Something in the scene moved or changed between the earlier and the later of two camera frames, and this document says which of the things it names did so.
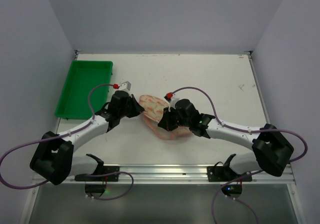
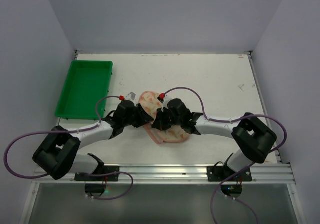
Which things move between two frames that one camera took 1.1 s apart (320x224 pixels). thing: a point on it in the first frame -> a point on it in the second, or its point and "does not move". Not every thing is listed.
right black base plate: (226, 173) does not move
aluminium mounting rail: (186, 174) does not move
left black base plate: (102, 170) does not move
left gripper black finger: (133, 107) -> (141, 117)
